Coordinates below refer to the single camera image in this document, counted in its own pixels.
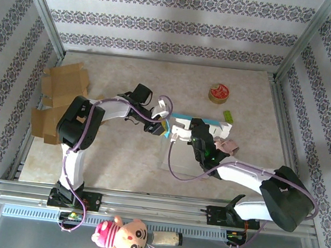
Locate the grey slotted cable duct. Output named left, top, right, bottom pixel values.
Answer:
left=0, top=202, right=249, bottom=247

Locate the brown cardboard box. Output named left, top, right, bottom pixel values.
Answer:
left=27, top=56, right=110, bottom=150

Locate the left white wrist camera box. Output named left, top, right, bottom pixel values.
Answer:
left=150, top=96, right=173, bottom=121

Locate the green toy brick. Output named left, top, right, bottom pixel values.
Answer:
left=221, top=109, right=236, bottom=124

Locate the aluminium frame post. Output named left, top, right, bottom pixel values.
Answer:
left=272, top=0, right=331, bottom=89
left=6, top=0, right=73, bottom=61

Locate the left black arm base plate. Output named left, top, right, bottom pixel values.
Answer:
left=46, top=187, right=103, bottom=213

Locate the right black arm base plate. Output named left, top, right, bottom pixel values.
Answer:
left=206, top=205, right=263, bottom=232

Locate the small circuit board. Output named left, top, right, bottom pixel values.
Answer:
left=225, top=230, right=248, bottom=243
left=58, top=210, right=86, bottom=223

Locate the white and blue paper box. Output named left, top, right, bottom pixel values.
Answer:
left=157, top=110, right=235, bottom=183

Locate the aluminium front mounting rail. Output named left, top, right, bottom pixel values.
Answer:
left=0, top=173, right=321, bottom=241

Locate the small pink plush toy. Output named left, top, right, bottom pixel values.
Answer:
left=212, top=137, right=240, bottom=157

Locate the small beige cylinder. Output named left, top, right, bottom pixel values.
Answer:
left=150, top=228, right=185, bottom=248

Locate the plush doll with pink stripes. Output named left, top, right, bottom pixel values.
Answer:
left=89, top=211, right=160, bottom=248

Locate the round red gold tin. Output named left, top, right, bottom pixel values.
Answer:
left=206, top=81, right=231, bottom=106

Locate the aluminium side rail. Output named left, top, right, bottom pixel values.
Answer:
left=7, top=52, right=65, bottom=186
left=255, top=76, right=328, bottom=216

